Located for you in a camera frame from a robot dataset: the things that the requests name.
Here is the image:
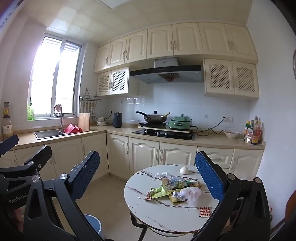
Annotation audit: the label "group of condiment bottles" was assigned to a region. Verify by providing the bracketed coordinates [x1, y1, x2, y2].
[244, 116, 263, 145]

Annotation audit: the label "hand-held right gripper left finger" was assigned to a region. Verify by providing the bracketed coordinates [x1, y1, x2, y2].
[23, 151, 104, 241]

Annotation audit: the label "wok with lid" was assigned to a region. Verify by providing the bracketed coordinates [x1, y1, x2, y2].
[135, 110, 171, 123]

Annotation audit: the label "black power cable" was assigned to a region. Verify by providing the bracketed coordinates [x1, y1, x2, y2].
[191, 117, 226, 138]

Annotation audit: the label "red checkered packet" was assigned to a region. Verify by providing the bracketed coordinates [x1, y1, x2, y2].
[199, 207, 214, 218]

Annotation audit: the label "lattice door wall cabinet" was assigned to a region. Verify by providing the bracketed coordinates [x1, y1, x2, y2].
[203, 58, 260, 100]
[96, 66, 139, 97]

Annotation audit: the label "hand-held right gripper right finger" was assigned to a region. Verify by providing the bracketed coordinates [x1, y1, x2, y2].
[192, 151, 271, 241]

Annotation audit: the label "red dish rack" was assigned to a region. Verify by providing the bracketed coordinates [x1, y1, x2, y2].
[63, 124, 83, 134]

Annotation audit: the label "hanging utensil rack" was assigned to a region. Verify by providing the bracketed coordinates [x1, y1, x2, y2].
[80, 88, 102, 121]

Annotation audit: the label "black range hood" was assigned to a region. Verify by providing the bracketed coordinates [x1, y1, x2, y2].
[130, 57, 204, 84]

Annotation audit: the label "black gas stove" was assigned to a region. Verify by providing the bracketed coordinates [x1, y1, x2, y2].
[132, 128, 197, 141]

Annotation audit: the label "white plastic bag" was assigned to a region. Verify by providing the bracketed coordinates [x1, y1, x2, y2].
[180, 187, 202, 207]

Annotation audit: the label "black electric kettle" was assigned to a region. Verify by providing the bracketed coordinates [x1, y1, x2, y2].
[113, 112, 123, 128]

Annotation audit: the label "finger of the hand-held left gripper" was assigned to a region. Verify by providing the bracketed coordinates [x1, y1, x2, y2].
[0, 134, 19, 156]
[23, 145, 53, 169]

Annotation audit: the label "cream lower cabinets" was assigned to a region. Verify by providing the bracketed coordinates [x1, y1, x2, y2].
[0, 133, 265, 186]

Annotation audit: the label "green electric cooker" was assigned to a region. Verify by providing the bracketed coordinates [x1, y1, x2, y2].
[168, 114, 193, 131]

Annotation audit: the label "kitchen window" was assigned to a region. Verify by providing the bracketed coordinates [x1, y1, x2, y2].
[30, 32, 83, 119]

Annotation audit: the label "steel sink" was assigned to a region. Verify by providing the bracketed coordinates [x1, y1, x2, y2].
[34, 129, 68, 140]

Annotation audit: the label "green yellow snack wrapper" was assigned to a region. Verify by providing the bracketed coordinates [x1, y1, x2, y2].
[145, 186, 172, 201]

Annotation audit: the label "steel faucet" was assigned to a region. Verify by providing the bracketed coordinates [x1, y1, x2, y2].
[53, 104, 65, 133]

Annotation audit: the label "blue plastic bin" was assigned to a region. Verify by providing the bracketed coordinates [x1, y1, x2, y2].
[83, 214, 102, 236]

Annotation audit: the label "round marble table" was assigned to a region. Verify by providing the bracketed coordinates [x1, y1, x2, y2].
[124, 164, 221, 234]

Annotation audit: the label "red rimmed bowl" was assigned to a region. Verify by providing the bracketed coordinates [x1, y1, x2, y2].
[223, 131, 241, 139]

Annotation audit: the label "cream upper wall cabinets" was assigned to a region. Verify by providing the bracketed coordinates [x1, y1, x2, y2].
[93, 22, 258, 74]

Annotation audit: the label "wooden cutting board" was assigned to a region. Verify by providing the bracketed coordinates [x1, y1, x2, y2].
[78, 113, 90, 133]

